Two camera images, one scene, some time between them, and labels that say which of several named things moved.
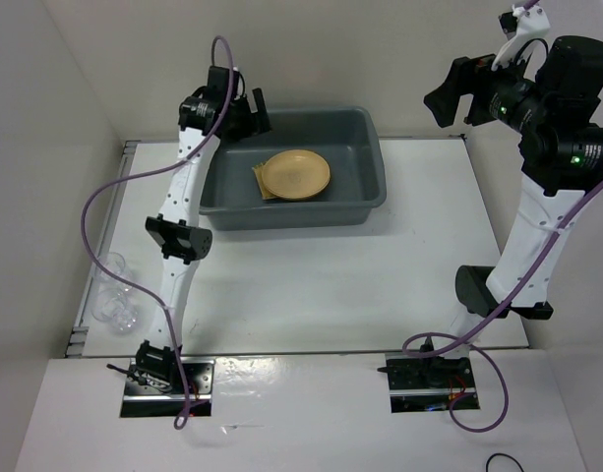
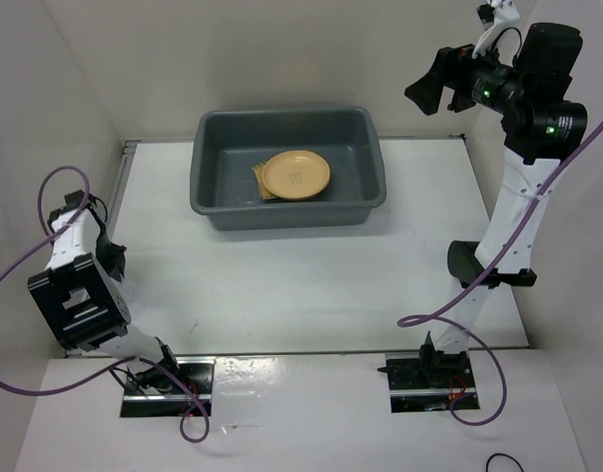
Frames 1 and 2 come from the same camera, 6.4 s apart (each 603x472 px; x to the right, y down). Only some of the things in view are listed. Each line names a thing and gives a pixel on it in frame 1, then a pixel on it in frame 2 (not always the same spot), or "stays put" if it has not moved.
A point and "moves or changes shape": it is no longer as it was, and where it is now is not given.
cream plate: x=295 y=184 stays put
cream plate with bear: x=295 y=174 stays put
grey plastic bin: x=348 y=139 stays put
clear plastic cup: x=106 y=280 moves or changes shape
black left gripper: x=256 y=123 -> x=114 y=265
